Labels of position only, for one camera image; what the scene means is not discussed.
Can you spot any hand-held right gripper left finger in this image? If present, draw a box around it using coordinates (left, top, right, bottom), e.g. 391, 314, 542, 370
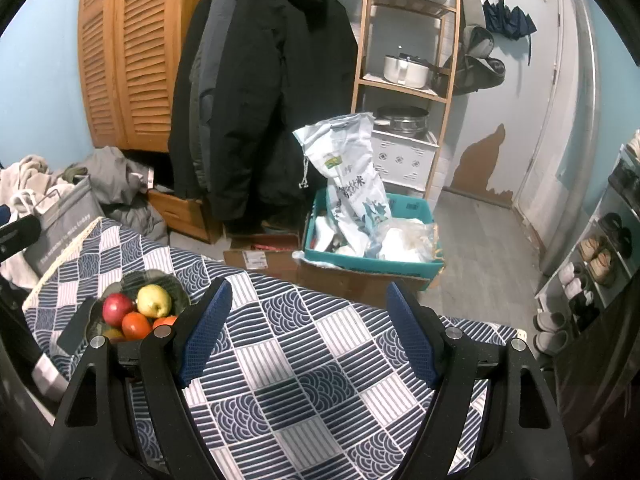
42, 276, 234, 480

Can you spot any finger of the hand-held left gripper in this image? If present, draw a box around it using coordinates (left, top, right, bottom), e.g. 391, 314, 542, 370
56, 299, 98, 356

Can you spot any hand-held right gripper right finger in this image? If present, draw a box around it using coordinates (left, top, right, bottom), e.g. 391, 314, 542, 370
386, 281, 573, 480

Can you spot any large red apple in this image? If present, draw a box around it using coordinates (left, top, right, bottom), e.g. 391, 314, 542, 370
102, 293, 136, 326

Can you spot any yellow apple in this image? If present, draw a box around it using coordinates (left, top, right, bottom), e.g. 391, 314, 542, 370
136, 284, 173, 318

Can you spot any dark green glass plate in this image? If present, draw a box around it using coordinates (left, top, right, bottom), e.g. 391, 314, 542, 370
85, 269, 191, 343

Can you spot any grey fabric bag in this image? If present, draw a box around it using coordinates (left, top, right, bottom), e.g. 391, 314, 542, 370
25, 175, 106, 278

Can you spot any teal storage box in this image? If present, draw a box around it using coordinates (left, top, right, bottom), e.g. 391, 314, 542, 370
302, 187, 446, 281

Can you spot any large cardboard box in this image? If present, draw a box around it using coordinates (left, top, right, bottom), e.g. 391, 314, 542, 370
295, 255, 441, 308

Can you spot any small cardboard box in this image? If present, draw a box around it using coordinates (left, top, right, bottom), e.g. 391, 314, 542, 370
222, 232, 303, 273

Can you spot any clear plastic bag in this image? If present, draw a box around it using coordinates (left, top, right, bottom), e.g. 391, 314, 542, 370
372, 220, 441, 263

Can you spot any blue white patterned tablecloth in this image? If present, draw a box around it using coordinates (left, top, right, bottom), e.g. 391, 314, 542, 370
22, 216, 528, 480

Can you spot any pile of grey clothes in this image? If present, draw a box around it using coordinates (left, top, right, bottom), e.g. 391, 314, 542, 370
60, 146, 171, 246

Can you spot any wooden drawer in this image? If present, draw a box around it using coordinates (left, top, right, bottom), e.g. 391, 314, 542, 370
147, 189, 223, 245

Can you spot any white perforated basket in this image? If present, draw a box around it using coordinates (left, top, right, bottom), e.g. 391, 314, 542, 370
370, 127, 441, 193

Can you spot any black jacket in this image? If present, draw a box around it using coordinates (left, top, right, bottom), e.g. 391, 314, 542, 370
167, 0, 211, 201

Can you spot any white printed rice bag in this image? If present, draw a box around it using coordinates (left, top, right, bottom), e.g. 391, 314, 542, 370
292, 112, 393, 256

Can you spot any steel steamer pot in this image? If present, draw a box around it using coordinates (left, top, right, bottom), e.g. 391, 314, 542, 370
375, 105, 431, 136

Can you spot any wooden louvered wardrobe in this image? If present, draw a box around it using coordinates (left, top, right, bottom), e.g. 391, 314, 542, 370
77, 0, 221, 151

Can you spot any grey jacket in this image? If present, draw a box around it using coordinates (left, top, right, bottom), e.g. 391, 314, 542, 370
189, 0, 236, 191

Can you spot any white metal shoe rack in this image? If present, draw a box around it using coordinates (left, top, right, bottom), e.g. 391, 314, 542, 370
532, 130, 640, 356

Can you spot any wooden shelf rack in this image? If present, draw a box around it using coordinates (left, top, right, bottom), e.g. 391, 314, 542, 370
350, 0, 463, 201

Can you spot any black hooded coat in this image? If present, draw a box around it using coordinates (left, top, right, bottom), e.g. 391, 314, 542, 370
210, 0, 360, 223

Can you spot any white cooking pot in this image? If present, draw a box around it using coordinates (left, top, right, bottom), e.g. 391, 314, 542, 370
383, 52, 446, 88

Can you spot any grey door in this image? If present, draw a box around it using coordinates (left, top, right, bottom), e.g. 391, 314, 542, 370
515, 0, 601, 241

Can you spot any dark hanging bag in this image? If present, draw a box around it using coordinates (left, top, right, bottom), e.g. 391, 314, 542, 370
432, 25, 507, 97

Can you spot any navy folded umbrella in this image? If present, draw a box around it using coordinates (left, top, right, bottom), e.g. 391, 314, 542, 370
482, 0, 538, 66

